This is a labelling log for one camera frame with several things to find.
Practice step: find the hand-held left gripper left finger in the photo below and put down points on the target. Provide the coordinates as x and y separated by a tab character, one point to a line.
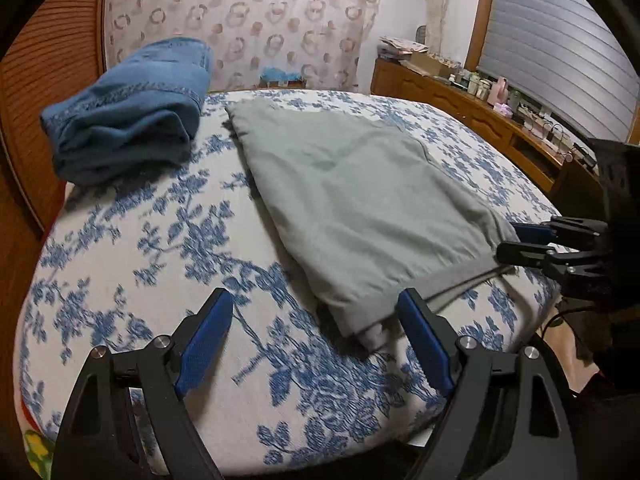
205	345

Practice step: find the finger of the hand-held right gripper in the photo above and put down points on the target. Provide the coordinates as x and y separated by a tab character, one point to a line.
532	233
520	252

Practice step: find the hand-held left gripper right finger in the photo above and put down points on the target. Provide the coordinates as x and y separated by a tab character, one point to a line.
425	340

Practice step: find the grey pants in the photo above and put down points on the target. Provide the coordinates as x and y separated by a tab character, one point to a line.
360	200

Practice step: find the blue floral bed sheet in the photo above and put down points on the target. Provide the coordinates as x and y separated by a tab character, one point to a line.
150	260

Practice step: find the pink tissue box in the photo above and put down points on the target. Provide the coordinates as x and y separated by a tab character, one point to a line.
502	110

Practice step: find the row of toiletry bottles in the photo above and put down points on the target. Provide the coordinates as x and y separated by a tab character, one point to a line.
480	87

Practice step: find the wooden sideboard cabinet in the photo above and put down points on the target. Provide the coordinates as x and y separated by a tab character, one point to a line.
450	95

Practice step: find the grey window blind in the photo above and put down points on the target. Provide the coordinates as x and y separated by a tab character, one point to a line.
550	35

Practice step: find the colourful floral blanket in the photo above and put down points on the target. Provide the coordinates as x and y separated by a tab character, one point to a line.
37	447

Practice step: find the cardboard box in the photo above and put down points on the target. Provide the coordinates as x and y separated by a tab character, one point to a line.
425	64

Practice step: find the small desk fan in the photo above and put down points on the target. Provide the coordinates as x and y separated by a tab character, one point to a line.
422	35

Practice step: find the stack of papers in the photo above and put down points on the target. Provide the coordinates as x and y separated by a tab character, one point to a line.
400	45

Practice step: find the beige lace curtain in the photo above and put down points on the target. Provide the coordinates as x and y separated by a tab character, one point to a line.
440	5

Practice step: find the folded blue jeans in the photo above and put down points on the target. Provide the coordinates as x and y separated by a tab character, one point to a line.
130	110

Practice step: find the blue plastic bag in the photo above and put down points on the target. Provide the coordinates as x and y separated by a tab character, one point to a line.
280	74

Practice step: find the wooden louvred wardrobe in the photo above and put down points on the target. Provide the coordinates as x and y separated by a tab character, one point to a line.
50	60

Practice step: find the circle patterned curtain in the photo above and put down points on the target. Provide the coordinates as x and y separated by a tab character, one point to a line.
275	10

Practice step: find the wooden window frame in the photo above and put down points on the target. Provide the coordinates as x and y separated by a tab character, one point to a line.
482	20

